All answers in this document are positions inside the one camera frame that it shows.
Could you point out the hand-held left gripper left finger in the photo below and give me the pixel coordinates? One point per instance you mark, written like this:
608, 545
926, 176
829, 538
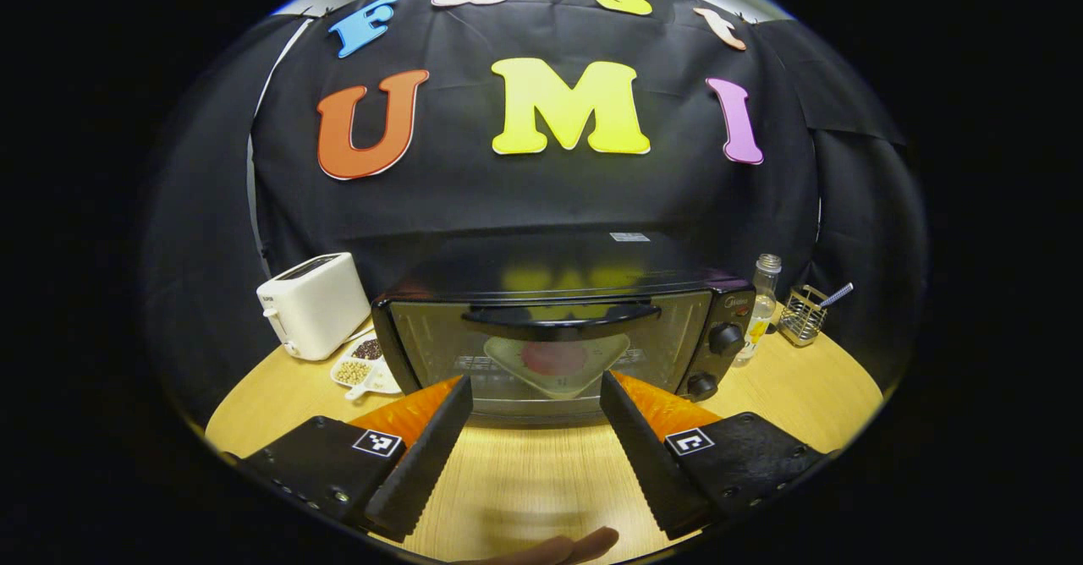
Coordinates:
427, 455

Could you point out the pink meat slice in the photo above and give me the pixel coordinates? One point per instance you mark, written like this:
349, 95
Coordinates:
554, 359

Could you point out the white divided snack dish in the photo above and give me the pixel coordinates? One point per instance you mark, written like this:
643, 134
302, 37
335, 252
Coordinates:
354, 372

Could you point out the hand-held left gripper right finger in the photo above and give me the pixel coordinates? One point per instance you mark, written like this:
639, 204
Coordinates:
647, 455

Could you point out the white toaster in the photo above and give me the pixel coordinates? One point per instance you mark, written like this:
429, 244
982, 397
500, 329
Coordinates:
317, 307

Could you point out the white drinking straw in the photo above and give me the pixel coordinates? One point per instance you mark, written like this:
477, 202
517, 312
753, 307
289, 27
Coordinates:
838, 294

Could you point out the black electric oven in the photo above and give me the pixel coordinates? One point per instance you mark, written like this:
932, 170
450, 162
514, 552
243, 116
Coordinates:
558, 269

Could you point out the white square plate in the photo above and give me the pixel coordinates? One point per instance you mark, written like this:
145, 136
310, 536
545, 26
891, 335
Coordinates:
512, 362

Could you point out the clear glass bottle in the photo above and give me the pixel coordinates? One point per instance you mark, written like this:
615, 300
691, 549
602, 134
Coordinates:
764, 303

